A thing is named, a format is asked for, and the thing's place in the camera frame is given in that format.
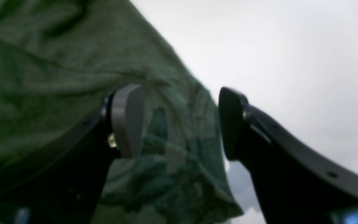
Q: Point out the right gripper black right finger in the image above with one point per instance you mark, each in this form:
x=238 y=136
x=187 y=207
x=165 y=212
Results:
x=294 y=184

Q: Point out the dark green t-shirt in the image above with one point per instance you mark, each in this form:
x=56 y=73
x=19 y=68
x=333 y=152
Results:
x=59 y=58

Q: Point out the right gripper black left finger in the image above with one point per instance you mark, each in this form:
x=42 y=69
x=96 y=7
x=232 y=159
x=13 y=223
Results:
x=62 y=182

